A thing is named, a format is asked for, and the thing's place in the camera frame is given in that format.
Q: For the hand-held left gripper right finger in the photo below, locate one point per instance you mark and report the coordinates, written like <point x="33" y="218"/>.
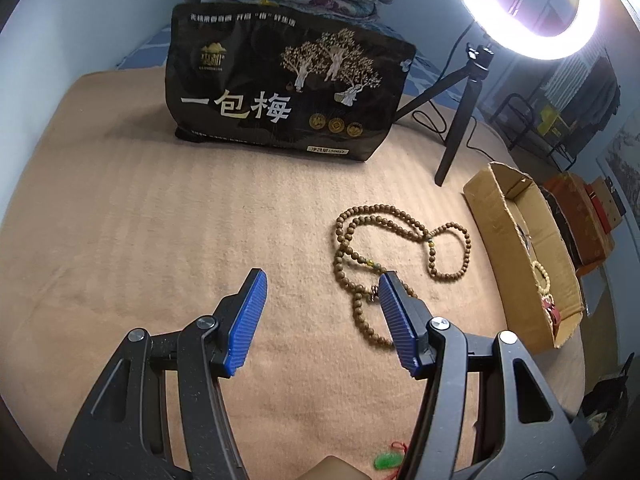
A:
<point x="400" y="325"/>

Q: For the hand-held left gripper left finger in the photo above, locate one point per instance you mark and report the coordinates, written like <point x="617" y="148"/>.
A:
<point x="245" y="325"/>

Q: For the cardboard box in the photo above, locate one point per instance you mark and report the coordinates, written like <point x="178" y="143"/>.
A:
<point x="492" y="220"/>

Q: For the black mini tripod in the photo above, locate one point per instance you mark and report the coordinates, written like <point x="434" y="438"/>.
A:
<point x="460" y="125"/>

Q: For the black clothes rack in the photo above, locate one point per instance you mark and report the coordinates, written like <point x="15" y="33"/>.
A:
<point x="510" y="120"/>

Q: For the wooden box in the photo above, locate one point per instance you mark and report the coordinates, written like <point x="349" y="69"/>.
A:
<point x="605" y="205"/>

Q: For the yellow box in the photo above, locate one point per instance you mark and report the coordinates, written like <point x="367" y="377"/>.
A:
<point x="552" y="120"/>

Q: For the black snack bag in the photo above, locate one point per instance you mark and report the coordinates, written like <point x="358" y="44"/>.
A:
<point x="240" y="60"/>

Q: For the white striped hanging cloth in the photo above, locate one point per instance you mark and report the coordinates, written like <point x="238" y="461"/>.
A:
<point x="570" y="80"/>

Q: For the dark hanging clothes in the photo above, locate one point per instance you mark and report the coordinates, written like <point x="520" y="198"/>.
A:
<point x="605" y="90"/>

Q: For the wall picture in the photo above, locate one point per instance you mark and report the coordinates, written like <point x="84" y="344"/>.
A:
<point x="625" y="155"/>

